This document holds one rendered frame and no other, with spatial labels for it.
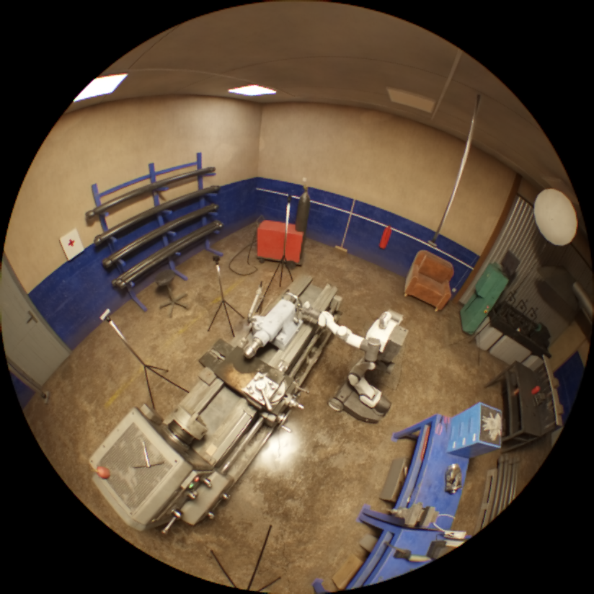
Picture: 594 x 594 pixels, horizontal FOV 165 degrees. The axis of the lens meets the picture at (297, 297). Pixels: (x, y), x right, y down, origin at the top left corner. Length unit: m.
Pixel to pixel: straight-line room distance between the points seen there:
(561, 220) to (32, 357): 7.48
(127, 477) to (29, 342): 3.22
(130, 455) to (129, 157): 3.59
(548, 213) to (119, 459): 4.45
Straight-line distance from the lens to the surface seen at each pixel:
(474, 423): 1.99
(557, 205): 3.33
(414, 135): 4.55
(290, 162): 5.22
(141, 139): 3.85
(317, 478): 2.49
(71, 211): 3.60
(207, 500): 1.74
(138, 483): 1.32
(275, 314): 1.70
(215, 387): 1.76
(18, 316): 4.00
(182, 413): 1.36
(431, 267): 4.56
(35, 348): 4.28
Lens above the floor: 2.44
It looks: 43 degrees down
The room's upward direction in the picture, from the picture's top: 9 degrees clockwise
